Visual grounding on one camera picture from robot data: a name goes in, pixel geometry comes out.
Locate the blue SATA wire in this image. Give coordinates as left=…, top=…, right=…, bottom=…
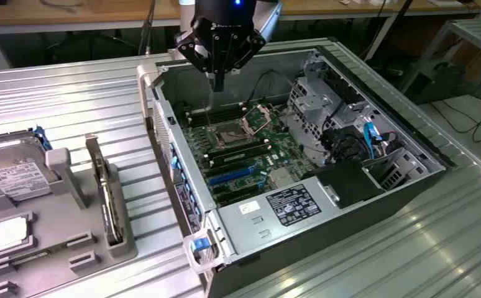
left=362, top=122, right=382, bottom=160

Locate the silver hard disk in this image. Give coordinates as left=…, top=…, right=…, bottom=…
left=0, top=138, right=61, bottom=201

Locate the wooden desk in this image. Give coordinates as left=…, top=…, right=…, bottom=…
left=0, top=0, right=481, bottom=27

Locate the open black PC case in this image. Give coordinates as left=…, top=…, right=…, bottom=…
left=135, top=37, right=459, bottom=298

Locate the CPU socket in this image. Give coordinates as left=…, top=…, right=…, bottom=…
left=213, top=122, right=249, bottom=147

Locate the grey printed parts rack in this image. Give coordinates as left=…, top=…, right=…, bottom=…
left=0, top=148, right=139, bottom=298

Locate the silver drive cage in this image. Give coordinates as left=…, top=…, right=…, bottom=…
left=285, top=76, right=374, bottom=162

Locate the silver disk bay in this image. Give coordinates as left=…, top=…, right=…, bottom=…
left=362, top=148, right=426, bottom=191

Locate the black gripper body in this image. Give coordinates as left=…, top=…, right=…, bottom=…
left=192, top=0, right=257, bottom=74

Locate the black expansion slot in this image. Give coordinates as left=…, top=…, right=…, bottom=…
left=213, top=185, right=263, bottom=203

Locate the loose green RAM stick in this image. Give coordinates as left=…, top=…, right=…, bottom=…
left=9, top=248, right=53, bottom=267

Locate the CPU with silver lid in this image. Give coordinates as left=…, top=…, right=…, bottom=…
left=0, top=217, right=32, bottom=249

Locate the black box on floor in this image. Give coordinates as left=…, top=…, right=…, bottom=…
left=414, top=60, right=467, bottom=105

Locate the metal socket cover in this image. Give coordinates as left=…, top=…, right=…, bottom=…
left=239, top=104, right=276, bottom=133

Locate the black wire in case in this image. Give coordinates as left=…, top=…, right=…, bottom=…
left=249, top=70, right=291, bottom=104

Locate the black plastic shroud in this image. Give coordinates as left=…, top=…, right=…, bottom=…
left=300, top=160, right=386, bottom=209

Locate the installed green RAM stick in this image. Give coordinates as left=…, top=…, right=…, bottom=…
left=205, top=148, right=271, bottom=167

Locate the black power wire bundle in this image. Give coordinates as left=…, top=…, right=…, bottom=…
left=322, top=126, right=368, bottom=163

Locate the green motherboard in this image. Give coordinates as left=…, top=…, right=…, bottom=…
left=173, top=99, right=320, bottom=209

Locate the graphics card with metal bracket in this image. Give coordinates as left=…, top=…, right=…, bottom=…
left=84, top=132, right=125, bottom=246

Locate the silver power supply unit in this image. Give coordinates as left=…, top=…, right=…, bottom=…
left=215, top=181, right=343, bottom=258

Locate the silver chipset heatsink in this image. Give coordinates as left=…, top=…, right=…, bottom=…
left=267, top=169, right=296, bottom=189

